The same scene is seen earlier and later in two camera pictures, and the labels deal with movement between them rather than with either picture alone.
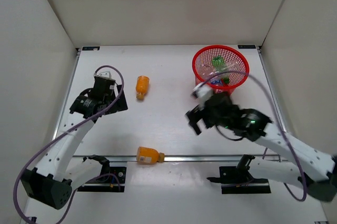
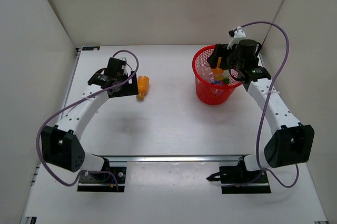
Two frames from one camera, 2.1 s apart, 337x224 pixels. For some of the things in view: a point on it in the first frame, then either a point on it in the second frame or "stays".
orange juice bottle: [149, 155] -> [218, 72]
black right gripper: [196, 114] -> [221, 51]
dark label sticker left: [91, 48] stays
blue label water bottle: [216, 81] stays
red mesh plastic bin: [222, 68] stays
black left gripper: [121, 105] -> [132, 90]
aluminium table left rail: [67, 92] stays
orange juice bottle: [142, 86] stays
